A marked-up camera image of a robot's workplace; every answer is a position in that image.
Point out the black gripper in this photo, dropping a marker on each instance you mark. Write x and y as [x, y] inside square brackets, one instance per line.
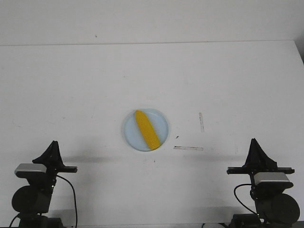
[51, 158]
[257, 161]

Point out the light blue round plate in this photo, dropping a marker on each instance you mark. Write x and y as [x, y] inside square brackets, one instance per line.
[133, 136]

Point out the yellow plastic corn cob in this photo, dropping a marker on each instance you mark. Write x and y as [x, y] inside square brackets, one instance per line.
[146, 128]

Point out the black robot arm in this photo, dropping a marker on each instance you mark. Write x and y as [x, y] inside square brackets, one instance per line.
[274, 208]
[32, 201]

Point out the clear tape strip vertical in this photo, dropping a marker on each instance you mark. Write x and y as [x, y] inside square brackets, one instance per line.
[201, 122]

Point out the clear tape strip horizontal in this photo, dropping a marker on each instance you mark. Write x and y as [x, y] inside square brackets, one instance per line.
[188, 148]

